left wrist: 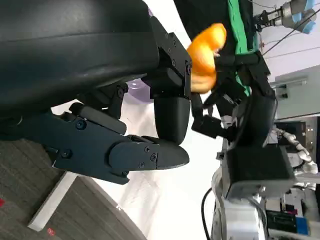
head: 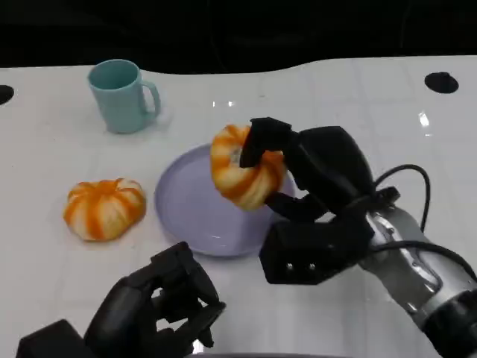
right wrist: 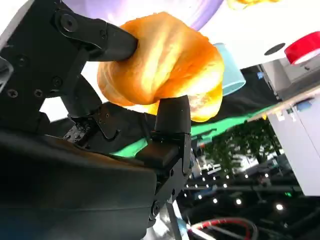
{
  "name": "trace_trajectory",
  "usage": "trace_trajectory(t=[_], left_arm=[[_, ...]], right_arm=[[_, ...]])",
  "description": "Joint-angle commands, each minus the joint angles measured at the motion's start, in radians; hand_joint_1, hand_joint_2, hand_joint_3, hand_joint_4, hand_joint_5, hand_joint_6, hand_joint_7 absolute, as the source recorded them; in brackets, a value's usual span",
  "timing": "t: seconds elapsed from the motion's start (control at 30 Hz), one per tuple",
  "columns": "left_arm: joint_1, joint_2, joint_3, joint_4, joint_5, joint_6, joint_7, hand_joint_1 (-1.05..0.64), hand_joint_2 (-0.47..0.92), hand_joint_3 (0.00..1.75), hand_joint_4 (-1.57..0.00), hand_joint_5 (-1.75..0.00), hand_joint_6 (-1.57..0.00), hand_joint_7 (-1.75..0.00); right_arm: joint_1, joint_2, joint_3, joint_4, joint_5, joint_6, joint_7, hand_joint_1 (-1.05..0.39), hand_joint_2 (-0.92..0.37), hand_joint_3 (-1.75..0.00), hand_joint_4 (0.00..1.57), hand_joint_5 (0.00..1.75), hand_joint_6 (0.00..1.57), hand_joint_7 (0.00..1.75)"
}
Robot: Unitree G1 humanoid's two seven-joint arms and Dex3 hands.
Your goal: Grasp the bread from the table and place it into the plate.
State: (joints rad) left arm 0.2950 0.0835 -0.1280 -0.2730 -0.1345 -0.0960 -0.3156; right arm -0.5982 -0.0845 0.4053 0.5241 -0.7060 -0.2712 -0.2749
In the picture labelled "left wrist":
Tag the white background robot hand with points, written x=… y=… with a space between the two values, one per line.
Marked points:
x=303 y=155

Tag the grey background cabinet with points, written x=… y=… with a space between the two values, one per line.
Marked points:
x=297 y=97

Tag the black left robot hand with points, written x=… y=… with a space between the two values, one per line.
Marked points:
x=75 y=50

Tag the green cloth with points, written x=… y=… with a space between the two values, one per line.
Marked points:
x=237 y=25

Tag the orange and white bread roll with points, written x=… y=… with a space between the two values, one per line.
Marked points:
x=203 y=55

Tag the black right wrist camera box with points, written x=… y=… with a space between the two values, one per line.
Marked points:
x=257 y=167

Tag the white table leg bar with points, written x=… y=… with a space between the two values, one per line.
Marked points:
x=52 y=202

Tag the lilac plate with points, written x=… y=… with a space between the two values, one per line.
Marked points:
x=136 y=91

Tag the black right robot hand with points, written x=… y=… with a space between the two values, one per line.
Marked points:
x=260 y=112

